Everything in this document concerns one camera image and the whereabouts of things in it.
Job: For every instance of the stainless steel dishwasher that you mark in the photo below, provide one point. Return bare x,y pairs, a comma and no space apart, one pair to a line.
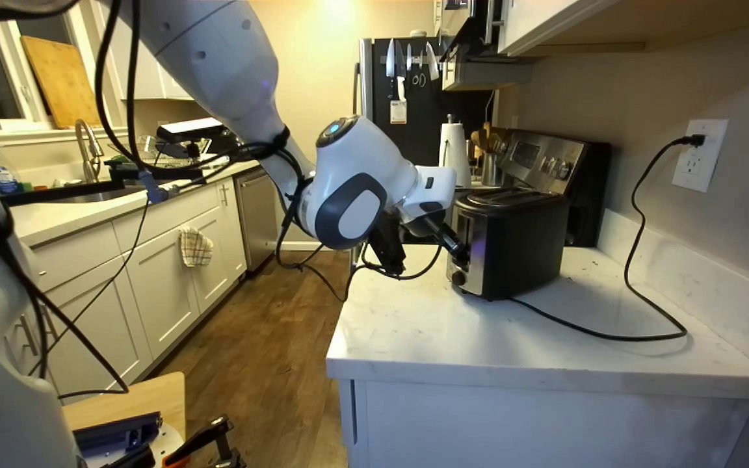
258,221

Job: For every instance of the cream hanging oven mitt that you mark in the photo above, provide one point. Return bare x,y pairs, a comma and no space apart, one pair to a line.
193,247

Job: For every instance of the white wall outlet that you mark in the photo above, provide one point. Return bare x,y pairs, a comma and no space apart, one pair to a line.
700,158

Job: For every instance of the white cabinet drawers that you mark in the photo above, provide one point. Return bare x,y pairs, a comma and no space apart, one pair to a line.
548,424

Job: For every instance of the white sink cabinets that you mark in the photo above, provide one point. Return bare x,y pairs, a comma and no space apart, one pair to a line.
158,276

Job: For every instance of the wooden cutting board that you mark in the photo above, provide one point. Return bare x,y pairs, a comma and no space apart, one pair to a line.
60,81

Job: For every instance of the black two-slot toaster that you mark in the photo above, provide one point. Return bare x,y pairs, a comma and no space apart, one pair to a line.
514,247

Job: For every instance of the metal sink faucet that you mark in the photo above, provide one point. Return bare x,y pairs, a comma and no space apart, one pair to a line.
89,146

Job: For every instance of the wooden table board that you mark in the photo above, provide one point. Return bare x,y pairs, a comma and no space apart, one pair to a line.
132,398

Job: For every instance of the wooden upper cabinet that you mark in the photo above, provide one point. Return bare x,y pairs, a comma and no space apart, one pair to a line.
643,22

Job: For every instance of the white thermos jug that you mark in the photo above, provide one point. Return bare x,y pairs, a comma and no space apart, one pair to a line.
454,152

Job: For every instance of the wooden utensils in holder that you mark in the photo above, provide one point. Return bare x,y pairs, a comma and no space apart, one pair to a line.
486,145

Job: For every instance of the blue and black box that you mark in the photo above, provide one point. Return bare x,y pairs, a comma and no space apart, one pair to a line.
119,438

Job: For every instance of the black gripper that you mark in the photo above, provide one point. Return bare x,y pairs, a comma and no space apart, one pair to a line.
410,216

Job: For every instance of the blue bottle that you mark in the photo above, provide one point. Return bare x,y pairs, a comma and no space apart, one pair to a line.
4,182

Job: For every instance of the black clamp tool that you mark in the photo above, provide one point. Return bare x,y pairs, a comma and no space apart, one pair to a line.
207,442

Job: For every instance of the black toaster lever knob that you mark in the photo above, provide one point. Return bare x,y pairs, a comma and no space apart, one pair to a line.
462,255

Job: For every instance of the black toaster dial knob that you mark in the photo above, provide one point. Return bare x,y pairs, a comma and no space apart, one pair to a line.
458,280

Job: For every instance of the black device with white top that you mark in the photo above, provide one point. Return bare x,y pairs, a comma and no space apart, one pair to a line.
193,137

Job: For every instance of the stainless steel electric stove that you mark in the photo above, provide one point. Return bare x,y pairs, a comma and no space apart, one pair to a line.
557,173

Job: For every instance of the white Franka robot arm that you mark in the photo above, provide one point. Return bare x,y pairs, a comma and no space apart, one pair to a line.
219,60

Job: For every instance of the range hood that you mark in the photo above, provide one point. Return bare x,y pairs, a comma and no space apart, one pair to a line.
480,52

